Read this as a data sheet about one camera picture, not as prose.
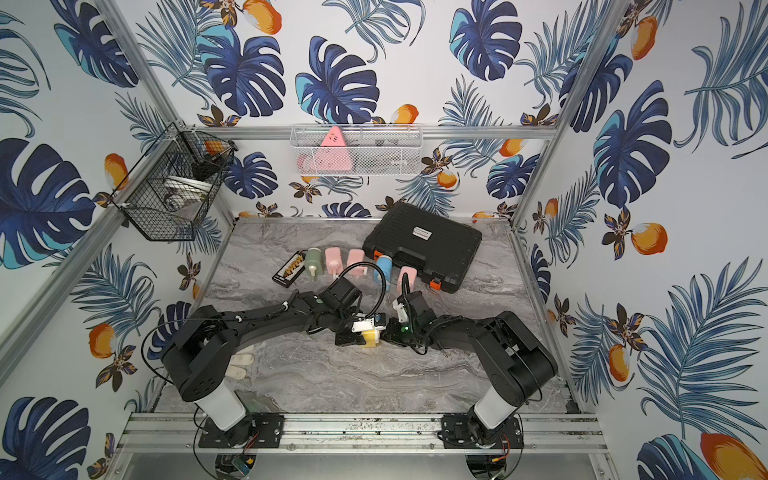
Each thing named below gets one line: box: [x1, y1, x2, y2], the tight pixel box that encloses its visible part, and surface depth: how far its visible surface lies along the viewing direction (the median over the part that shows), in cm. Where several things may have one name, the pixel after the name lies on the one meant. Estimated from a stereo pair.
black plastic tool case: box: [362, 201, 482, 293], surface depth 108 cm
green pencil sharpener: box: [305, 247, 323, 277], surface depth 103 cm
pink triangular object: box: [314, 126, 353, 172], surface depth 92 cm
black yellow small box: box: [272, 250, 306, 288], surface depth 106 cm
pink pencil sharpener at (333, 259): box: [325, 247, 343, 279], surface depth 103 cm
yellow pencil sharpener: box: [362, 329, 380, 348], surface depth 84 cm
